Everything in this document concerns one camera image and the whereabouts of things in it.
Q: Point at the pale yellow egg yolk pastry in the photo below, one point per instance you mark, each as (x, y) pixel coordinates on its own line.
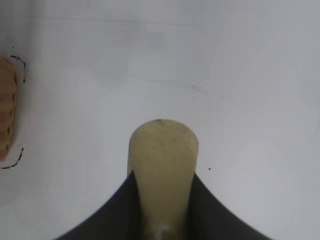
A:
(162, 160)

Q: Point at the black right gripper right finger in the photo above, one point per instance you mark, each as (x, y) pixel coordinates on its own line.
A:
(215, 215)

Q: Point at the brown woven wicker basket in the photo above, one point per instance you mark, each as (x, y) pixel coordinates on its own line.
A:
(6, 105)

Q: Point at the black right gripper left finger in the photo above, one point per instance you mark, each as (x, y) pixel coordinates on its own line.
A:
(112, 215)

